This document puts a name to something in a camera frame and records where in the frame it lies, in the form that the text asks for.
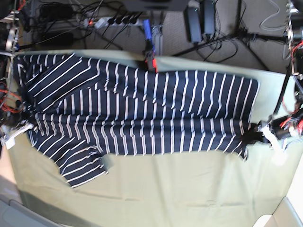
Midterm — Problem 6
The navy white striped T-shirt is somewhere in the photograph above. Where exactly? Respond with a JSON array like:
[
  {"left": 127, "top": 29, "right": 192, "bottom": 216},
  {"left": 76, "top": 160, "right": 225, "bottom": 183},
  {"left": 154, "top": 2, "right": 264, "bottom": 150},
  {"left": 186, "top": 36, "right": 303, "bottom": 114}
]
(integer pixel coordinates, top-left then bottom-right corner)
[{"left": 13, "top": 54, "right": 259, "bottom": 188}]

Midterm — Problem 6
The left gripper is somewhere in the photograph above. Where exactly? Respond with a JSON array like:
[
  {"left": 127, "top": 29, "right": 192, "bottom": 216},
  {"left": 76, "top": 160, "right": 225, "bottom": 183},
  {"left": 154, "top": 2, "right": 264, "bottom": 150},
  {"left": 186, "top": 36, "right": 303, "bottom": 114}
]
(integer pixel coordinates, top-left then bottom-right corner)
[{"left": 241, "top": 121, "right": 279, "bottom": 151}]

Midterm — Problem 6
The light green table cloth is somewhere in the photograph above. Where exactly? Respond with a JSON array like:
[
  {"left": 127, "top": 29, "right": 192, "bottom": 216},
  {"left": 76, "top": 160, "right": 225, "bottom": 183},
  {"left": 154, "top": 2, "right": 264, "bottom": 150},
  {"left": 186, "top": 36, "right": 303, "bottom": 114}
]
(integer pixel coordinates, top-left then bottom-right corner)
[{"left": 9, "top": 50, "right": 303, "bottom": 227}]

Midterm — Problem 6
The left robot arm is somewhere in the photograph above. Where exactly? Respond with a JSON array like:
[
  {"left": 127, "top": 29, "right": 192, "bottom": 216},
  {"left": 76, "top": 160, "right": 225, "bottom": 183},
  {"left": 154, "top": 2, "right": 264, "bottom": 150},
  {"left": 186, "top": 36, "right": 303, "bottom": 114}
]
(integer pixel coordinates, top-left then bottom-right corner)
[{"left": 242, "top": 116, "right": 303, "bottom": 152}]

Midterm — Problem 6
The black power brick left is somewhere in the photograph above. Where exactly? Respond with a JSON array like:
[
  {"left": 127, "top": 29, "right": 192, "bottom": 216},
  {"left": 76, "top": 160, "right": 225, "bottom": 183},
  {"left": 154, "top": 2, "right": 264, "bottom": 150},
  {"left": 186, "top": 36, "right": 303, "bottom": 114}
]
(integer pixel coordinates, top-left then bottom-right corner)
[{"left": 184, "top": 7, "right": 203, "bottom": 43}]

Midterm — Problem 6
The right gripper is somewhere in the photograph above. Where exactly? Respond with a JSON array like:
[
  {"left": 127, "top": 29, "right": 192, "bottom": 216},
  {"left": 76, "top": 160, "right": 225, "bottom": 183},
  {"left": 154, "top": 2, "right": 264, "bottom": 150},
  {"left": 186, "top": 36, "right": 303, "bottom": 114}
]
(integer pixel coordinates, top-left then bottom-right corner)
[{"left": 1, "top": 120, "right": 36, "bottom": 142}]

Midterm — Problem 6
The white power strip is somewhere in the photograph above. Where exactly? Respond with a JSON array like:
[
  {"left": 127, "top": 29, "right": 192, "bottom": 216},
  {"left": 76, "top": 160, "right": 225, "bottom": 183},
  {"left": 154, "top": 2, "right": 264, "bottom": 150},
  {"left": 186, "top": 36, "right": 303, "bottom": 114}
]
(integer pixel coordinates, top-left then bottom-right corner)
[{"left": 82, "top": 15, "right": 143, "bottom": 28}]

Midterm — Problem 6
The black power brick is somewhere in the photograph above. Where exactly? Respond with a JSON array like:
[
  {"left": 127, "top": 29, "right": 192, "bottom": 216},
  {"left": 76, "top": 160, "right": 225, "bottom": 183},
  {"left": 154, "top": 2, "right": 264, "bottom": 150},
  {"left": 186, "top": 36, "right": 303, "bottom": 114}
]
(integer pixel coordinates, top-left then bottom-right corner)
[
  {"left": 202, "top": 0, "right": 215, "bottom": 35},
  {"left": 184, "top": 7, "right": 203, "bottom": 43}
]

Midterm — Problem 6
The white looped cable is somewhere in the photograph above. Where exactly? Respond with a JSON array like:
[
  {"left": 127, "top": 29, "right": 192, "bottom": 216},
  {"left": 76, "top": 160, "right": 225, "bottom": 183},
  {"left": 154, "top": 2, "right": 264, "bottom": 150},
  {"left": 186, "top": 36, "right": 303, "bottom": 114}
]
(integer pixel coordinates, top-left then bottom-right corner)
[{"left": 260, "top": 0, "right": 286, "bottom": 30}]

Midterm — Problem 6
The black power brick right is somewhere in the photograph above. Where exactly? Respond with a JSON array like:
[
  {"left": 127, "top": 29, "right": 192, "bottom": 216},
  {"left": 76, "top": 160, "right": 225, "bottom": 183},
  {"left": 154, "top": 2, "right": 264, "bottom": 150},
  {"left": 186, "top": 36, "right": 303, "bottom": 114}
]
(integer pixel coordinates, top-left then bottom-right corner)
[{"left": 202, "top": 0, "right": 215, "bottom": 35}]

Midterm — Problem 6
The white plug adapter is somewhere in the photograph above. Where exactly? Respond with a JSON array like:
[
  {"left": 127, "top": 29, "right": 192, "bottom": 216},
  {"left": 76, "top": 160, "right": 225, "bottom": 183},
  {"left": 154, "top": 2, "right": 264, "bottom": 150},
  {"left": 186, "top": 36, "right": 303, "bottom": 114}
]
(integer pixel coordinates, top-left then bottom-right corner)
[{"left": 94, "top": 17, "right": 107, "bottom": 29}]

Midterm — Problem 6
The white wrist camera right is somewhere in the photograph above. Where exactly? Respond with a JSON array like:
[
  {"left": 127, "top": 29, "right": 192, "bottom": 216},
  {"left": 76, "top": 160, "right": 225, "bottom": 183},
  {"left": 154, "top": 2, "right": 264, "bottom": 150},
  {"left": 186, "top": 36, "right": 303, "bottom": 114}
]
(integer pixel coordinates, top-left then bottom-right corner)
[{"left": 0, "top": 135, "right": 15, "bottom": 149}]

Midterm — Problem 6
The black tripod stand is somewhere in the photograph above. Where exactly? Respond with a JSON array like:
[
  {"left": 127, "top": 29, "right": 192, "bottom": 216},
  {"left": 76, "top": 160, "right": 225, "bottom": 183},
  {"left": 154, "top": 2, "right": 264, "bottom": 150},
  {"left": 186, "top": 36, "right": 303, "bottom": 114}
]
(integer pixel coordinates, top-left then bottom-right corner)
[{"left": 173, "top": 0, "right": 288, "bottom": 71}]

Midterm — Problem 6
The blue orange clamp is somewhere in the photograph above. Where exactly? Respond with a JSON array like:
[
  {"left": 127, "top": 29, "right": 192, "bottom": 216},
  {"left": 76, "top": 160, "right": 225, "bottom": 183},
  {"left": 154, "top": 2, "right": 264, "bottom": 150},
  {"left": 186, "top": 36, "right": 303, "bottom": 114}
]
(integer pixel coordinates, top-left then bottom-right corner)
[{"left": 143, "top": 19, "right": 158, "bottom": 72}]

